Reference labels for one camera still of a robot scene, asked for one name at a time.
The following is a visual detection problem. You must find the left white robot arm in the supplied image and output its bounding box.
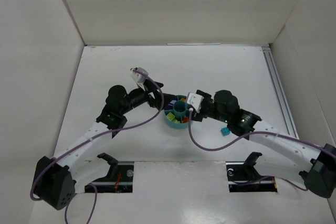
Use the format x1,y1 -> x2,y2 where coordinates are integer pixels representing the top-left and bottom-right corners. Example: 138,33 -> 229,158
30,79 -> 176,210

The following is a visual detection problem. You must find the lime green lego brick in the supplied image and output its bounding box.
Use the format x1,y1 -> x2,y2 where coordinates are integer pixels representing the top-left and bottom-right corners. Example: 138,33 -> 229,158
166,112 -> 176,121

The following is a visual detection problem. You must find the aluminium rail right edge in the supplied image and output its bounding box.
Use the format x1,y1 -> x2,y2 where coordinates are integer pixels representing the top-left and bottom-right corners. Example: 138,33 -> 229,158
261,46 -> 299,138

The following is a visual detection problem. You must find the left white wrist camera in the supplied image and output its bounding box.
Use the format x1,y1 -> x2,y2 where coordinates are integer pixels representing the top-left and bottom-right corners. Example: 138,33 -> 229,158
131,68 -> 148,90

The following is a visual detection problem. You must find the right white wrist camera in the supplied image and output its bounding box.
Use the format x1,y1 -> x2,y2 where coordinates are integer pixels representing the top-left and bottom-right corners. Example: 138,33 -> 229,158
186,92 -> 204,113

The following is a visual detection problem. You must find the teal small lego brick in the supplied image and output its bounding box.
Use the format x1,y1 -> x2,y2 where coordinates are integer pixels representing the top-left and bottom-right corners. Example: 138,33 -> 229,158
220,127 -> 230,136

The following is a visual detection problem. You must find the dark purple lego brick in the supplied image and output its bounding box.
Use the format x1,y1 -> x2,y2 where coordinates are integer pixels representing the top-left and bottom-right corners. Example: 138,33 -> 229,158
164,103 -> 174,110

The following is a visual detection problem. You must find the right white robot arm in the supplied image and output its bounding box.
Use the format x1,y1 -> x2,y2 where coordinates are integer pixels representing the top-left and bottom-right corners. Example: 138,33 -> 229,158
186,90 -> 335,198

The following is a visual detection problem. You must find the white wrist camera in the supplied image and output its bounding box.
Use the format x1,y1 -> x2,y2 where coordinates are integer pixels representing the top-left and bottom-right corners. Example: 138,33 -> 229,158
186,92 -> 204,113
131,68 -> 148,90

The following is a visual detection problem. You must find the teal round divided container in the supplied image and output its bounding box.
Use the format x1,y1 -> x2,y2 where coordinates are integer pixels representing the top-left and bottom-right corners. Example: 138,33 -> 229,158
164,95 -> 189,130

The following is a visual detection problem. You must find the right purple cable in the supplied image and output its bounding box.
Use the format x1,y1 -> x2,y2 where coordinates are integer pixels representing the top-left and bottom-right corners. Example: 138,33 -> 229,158
187,108 -> 336,192

